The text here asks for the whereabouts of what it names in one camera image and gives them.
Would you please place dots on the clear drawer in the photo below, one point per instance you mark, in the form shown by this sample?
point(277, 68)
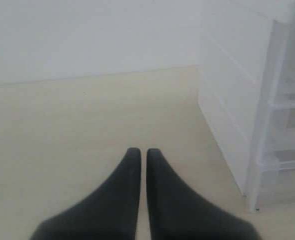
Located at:
point(283, 85)
point(276, 149)
point(270, 184)

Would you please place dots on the white plastic drawer cabinet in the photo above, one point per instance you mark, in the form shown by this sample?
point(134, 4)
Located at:
point(240, 41)

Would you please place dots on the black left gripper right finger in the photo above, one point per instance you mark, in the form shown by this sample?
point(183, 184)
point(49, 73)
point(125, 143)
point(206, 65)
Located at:
point(177, 212)

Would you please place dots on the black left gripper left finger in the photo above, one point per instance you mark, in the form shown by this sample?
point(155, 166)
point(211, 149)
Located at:
point(108, 213)

